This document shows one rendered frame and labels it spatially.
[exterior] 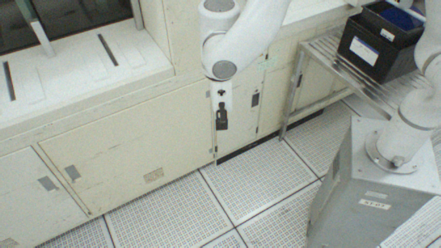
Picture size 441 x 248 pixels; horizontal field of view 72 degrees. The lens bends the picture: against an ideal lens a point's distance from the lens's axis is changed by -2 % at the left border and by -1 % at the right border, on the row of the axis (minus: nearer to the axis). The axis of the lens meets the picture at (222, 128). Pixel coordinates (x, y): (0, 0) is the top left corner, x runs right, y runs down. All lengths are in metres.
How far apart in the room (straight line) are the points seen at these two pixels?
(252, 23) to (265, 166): 1.47
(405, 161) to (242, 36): 0.79
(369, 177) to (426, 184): 0.18
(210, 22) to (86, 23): 1.02
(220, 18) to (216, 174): 1.40
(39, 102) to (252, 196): 1.19
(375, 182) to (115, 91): 0.97
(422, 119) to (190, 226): 1.23
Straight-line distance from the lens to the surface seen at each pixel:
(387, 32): 1.41
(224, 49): 0.57
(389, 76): 1.45
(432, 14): 0.81
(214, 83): 0.70
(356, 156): 1.15
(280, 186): 1.90
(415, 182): 1.18
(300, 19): 1.54
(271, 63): 1.56
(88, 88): 1.25
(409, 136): 1.08
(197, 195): 1.84
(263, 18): 0.57
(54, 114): 1.24
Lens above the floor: 1.63
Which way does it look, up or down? 50 degrees down
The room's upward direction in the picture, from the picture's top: straight up
